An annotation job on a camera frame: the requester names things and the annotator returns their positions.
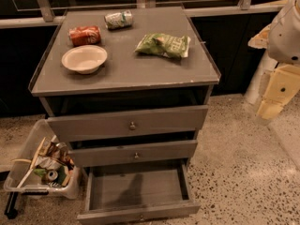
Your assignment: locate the grey bottom drawer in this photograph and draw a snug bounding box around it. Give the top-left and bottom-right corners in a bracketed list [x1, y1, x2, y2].
[78, 159, 200, 225]

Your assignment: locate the grey drawer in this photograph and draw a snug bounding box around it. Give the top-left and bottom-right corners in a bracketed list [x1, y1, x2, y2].
[78, 159, 200, 225]
[48, 105, 208, 142]
[69, 140, 198, 167]

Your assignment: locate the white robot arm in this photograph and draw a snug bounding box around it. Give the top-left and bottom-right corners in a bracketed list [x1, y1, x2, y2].
[248, 0, 300, 120]

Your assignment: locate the grey middle drawer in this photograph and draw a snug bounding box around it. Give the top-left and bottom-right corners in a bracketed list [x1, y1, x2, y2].
[69, 140, 198, 167]

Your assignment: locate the grey wooden drawer cabinet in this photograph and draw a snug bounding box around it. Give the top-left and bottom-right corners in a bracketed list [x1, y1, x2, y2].
[27, 6, 222, 225]

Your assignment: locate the grey top drawer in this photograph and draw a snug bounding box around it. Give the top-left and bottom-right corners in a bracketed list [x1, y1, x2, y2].
[48, 105, 208, 142]

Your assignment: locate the white diagonal pole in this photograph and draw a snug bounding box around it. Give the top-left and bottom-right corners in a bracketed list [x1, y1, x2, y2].
[245, 52, 278, 105]

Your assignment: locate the green chip bag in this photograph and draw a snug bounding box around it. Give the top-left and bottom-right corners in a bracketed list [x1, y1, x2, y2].
[135, 33, 190, 59]

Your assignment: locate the white green soda can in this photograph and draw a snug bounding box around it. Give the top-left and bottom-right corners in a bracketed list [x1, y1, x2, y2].
[104, 10, 133, 30]

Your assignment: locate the red soda can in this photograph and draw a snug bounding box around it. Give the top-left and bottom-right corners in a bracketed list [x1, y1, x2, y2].
[68, 25, 101, 46]

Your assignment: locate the white paper bowl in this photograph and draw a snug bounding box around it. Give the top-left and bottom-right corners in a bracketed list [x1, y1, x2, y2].
[61, 45, 108, 74]

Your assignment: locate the wooden stick in bin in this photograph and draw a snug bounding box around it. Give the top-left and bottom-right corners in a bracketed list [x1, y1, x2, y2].
[29, 137, 46, 170]

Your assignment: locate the clear plastic trash bin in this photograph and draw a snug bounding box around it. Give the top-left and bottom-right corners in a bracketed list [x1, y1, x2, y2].
[4, 120, 81, 199]

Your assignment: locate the black object on floor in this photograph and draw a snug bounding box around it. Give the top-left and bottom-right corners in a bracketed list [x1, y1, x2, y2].
[4, 192, 18, 219]

